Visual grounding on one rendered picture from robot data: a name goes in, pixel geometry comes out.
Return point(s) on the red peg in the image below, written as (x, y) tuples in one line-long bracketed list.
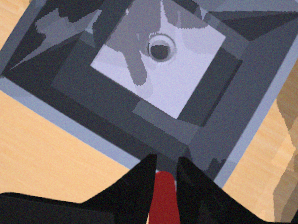
[(164, 209)]

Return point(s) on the pale lavender square plate with hole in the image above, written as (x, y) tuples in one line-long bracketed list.
[(186, 44)]

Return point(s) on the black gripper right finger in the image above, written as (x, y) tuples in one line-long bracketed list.
[(201, 201)]

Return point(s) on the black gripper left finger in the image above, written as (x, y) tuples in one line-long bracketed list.
[(127, 201)]

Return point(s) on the dark grey open box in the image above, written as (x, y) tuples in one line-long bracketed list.
[(45, 65)]

